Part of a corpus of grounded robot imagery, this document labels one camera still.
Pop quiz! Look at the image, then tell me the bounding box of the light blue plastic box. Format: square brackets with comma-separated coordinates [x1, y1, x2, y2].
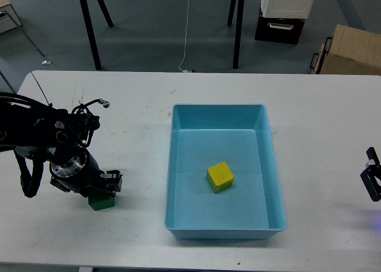
[165, 104, 286, 239]

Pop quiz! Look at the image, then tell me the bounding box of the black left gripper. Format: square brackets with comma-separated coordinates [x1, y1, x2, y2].
[49, 149, 123, 198]

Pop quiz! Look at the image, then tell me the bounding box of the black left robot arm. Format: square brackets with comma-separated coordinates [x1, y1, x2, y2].
[1, 92, 122, 198]

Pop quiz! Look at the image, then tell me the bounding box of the white cable on floor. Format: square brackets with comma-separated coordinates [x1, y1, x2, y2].
[177, 0, 195, 74]

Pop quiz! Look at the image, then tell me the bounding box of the wooden drawer cabinet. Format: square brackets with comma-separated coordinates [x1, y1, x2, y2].
[0, 0, 22, 33]

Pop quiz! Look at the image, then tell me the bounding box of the thin black wire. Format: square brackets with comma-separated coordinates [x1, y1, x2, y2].
[32, 73, 51, 105]

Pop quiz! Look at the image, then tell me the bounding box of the black storage box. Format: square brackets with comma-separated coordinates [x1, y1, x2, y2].
[255, 10, 305, 45]

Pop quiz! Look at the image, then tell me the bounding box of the green wooden block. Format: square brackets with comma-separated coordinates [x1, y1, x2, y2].
[88, 191, 115, 211]

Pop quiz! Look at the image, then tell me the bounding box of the yellow wooden block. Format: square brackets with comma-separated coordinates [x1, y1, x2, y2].
[206, 161, 235, 193]

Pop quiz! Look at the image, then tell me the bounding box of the black table leg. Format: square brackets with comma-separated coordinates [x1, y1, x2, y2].
[79, 0, 101, 70]
[227, 0, 237, 27]
[97, 0, 114, 27]
[232, 0, 245, 69]

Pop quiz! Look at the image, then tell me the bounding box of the cardboard box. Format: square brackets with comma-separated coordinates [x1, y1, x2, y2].
[320, 24, 380, 76]

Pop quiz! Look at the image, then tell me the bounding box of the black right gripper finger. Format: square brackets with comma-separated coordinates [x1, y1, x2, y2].
[360, 147, 380, 202]

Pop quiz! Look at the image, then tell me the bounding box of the white storage crate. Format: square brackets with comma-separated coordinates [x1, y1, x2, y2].
[260, 0, 314, 20]

